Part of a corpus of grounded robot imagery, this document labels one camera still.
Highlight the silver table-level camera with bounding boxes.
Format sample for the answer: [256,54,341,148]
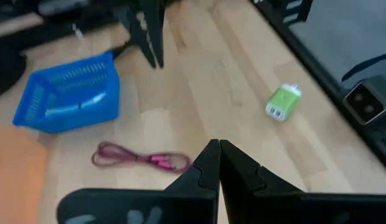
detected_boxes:
[342,79,386,126]

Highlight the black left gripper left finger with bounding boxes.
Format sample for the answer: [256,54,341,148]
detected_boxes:
[57,139,222,224]

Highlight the blue plastic basket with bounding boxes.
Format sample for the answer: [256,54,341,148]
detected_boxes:
[11,50,121,134]

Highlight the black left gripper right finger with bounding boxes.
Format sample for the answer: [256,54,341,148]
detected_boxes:
[220,139,386,224]

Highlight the magenta usb cable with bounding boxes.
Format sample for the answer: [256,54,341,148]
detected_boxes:
[90,141,193,175]

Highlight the green usb wall charger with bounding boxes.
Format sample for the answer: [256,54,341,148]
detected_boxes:
[264,82,303,123]

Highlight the black aluminium table frame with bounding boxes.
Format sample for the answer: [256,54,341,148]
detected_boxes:
[251,0,386,175]

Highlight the black round lamp base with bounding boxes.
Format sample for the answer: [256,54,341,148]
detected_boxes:
[0,40,27,99]

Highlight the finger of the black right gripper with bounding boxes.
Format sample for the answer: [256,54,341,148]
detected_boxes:
[118,6,158,69]
[141,0,166,68]

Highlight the orange translucent plastic bin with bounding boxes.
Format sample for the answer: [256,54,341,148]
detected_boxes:
[0,125,50,224]

